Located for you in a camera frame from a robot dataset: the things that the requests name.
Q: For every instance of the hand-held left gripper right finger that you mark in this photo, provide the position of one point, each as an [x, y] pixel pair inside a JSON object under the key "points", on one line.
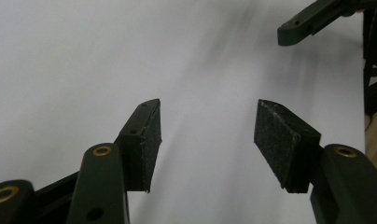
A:
{"points": [[283, 146]]}

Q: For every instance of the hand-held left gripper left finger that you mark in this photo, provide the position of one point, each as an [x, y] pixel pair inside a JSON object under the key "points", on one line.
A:
{"points": [[140, 149]]}

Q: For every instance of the black tripod stand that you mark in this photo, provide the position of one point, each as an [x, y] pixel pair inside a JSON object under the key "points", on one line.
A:
{"points": [[376, 46]]}

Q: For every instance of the wooden table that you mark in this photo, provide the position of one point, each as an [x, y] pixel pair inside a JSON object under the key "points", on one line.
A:
{"points": [[376, 140]]}

